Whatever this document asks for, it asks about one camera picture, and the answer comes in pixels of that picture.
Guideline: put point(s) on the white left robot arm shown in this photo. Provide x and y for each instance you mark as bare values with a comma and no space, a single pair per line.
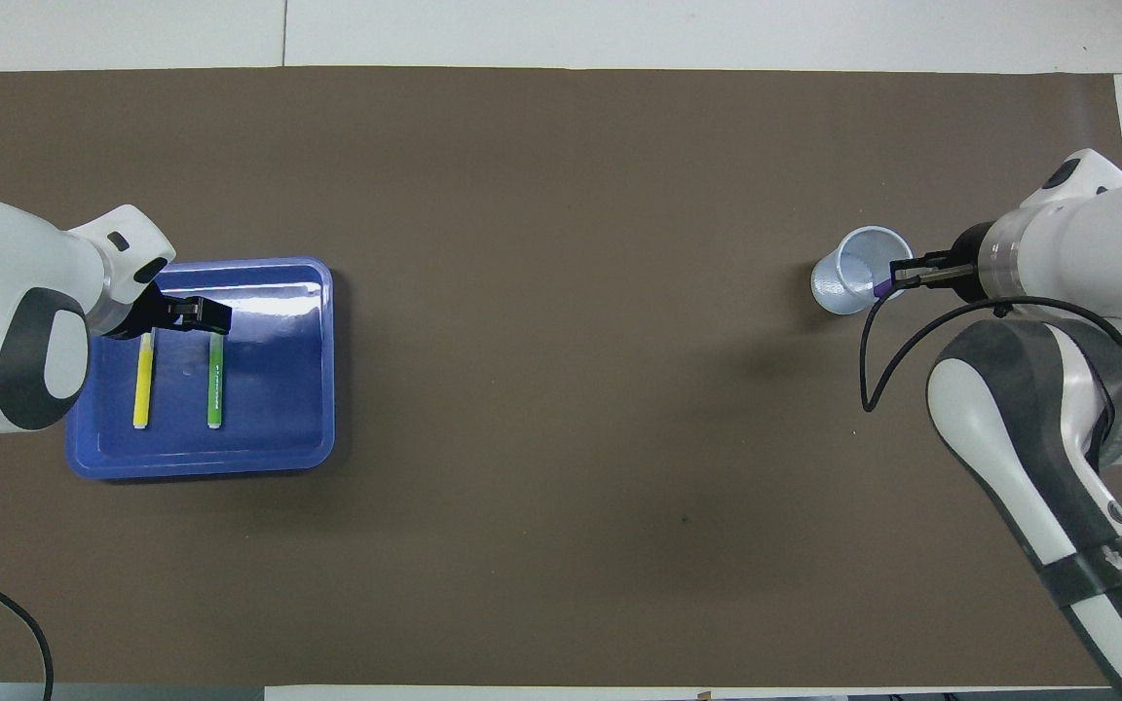
6,292

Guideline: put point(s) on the green marker pen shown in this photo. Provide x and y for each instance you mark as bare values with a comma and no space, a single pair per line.
216,389

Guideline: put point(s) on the brown table mat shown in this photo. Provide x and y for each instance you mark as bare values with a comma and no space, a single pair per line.
561,195

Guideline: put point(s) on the yellow marker pen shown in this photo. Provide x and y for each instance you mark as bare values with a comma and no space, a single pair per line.
143,380

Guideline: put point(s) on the purple marker pen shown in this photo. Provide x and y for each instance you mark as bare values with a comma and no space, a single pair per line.
882,289

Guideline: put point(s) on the blue plastic tray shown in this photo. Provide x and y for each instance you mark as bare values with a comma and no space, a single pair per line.
279,409

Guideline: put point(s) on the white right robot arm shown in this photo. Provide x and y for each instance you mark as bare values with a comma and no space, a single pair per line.
1058,409

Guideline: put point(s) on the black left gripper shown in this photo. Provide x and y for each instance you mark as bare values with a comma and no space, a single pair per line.
147,313

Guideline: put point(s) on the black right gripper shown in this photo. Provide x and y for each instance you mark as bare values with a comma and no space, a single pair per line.
968,258

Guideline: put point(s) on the translucent plastic cup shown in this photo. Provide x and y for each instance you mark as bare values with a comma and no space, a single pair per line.
848,277

